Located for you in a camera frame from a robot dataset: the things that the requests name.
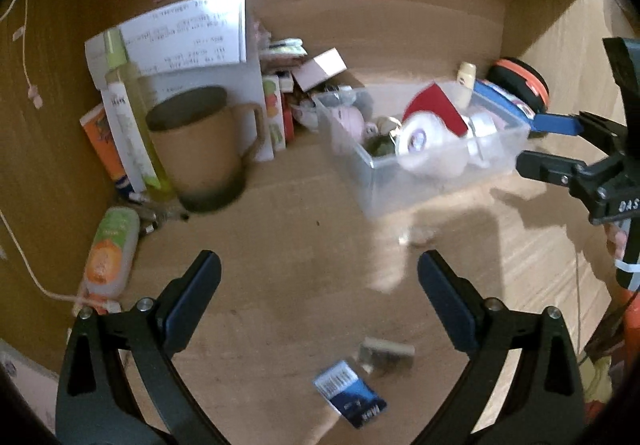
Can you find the fruit print box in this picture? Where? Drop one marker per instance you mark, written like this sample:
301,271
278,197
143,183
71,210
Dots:
274,115

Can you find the white paper sheet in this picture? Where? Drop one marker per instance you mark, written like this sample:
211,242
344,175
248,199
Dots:
165,80

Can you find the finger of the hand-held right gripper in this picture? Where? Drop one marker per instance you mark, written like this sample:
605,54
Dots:
555,123
545,165

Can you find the orange green tube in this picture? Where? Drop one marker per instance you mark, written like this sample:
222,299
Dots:
110,255

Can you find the white printed receipt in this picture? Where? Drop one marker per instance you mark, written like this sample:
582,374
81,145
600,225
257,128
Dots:
190,30

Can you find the white tube with green print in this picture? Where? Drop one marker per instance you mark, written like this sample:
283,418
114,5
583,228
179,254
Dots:
125,135

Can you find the person's right hand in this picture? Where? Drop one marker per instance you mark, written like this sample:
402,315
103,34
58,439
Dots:
617,237

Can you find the orange and black round case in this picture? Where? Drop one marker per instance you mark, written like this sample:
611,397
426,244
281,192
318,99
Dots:
525,80

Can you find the yellow-green spray bottle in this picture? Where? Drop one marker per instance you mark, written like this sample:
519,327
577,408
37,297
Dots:
135,95

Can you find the small grey box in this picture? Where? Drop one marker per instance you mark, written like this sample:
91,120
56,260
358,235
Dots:
387,355

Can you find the colourful packets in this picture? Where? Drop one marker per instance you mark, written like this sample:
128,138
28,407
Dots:
285,52

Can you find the yellow green cloth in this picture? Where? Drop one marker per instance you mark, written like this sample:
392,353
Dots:
600,385

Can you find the white roll with purple label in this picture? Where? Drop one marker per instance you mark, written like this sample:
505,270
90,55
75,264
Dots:
425,160

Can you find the wooden desk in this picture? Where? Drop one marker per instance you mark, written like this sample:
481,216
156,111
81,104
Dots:
300,250

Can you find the cream small bottle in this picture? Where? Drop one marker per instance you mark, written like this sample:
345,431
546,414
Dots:
466,80

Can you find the crumpled plastic wrapper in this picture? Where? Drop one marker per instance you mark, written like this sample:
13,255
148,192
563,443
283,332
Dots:
305,112

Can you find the pink round device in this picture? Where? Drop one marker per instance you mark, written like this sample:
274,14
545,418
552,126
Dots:
350,122

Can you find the brown mug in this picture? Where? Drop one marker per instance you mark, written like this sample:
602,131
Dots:
200,150

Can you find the orange box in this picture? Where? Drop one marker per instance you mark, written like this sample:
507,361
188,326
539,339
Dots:
100,140

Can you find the black pen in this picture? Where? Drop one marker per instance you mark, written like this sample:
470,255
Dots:
167,217

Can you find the small white card box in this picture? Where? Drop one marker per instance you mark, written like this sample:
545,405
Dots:
322,67

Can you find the clear plastic bin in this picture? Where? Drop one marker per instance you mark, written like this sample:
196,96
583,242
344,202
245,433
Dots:
400,190

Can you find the blue card with barcode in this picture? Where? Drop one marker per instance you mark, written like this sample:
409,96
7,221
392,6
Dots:
350,397

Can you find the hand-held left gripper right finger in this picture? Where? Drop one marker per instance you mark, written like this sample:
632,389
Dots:
447,305

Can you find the blue box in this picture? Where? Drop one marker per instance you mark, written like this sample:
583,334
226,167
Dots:
505,97

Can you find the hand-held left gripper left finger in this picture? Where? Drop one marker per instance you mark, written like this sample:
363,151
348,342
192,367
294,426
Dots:
192,305

